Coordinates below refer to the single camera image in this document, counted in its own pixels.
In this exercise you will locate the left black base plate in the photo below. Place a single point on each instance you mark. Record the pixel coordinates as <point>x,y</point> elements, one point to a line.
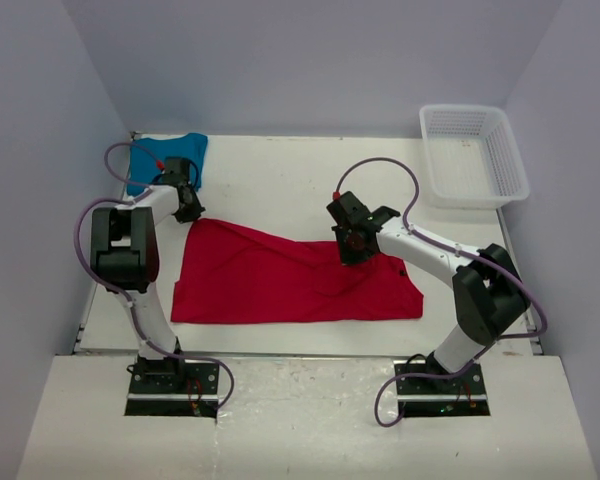
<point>172,388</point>

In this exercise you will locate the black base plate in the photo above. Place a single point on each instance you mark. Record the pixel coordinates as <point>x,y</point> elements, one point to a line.
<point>172,388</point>
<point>464,396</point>

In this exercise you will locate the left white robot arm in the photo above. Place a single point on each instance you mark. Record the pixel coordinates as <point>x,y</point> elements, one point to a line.
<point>124,258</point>

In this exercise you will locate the white plastic basket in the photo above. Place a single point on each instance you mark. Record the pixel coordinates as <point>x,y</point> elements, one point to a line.
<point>472,159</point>

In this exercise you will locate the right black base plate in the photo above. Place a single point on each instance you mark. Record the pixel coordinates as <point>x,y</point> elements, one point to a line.
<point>464,396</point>

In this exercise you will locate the folded blue t shirt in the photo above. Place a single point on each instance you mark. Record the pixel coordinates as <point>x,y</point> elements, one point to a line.
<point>192,146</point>

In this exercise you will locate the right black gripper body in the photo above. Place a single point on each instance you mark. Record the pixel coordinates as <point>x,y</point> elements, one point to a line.
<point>349,252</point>

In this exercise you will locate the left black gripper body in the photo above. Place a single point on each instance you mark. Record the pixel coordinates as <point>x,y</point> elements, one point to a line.
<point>189,212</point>

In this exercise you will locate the red t shirt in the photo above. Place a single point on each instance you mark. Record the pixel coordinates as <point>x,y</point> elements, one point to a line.
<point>235,275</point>

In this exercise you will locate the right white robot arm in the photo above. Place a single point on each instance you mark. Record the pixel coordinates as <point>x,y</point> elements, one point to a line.
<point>486,287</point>

